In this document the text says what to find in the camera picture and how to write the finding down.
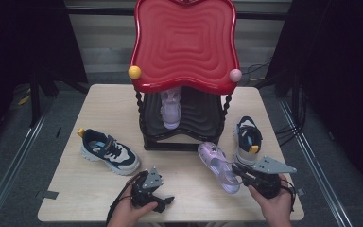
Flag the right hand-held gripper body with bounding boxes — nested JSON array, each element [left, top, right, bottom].
[[247, 155, 298, 200]]

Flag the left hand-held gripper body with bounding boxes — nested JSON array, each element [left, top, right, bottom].
[[130, 166, 164, 209]]

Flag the purple jelly sandal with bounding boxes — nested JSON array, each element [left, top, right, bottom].
[[159, 87, 183, 131], [197, 141, 244, 195]]

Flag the navy white sneaker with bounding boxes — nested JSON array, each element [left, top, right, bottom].
[[77, 127, 142, 176], [232, 115, 264, 168]]

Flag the red and black shoe rack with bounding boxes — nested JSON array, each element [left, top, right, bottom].
[[128, 0, 244, 153]]

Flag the person's left hand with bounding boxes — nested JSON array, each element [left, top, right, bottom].
[[107, 183, 159, 227]]

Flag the person's right hand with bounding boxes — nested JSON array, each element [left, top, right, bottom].
[[248, 174, 294, 227]]

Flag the black curtain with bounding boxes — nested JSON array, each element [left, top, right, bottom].
[[265, 0, 363, 192], [0, 0, 90, 152]]

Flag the black metal stand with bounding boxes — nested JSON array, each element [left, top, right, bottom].
[[28, 70, 43, 128]]

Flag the yellow tape strip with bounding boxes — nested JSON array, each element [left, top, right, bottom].
[[16, 94, 33, 107]]

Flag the black horizontal bar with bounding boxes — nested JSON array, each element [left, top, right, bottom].
[[65, 7, 293, 21]]

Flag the right hand-held gripper cable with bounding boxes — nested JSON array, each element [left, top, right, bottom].
[[280, 179, 298, 213]]

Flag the hand-held gripper cable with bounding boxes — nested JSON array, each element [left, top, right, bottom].
[[105, 171, 146, 227], [280, 179, 298, 213]]

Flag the left hand-held gripper cable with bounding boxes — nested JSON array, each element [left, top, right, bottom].
[[105, 171, 146, 227]]

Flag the metal floor rail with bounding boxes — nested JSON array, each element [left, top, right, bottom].
[[0, 102, 55, 227], [278, 99, 354, 227]]

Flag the bundle of black floor cables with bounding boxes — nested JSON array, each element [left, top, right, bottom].
[[274, 84, 307, 147]]

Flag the thin black floor cable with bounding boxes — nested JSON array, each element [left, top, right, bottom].
[[241, 61, 271, 78]]

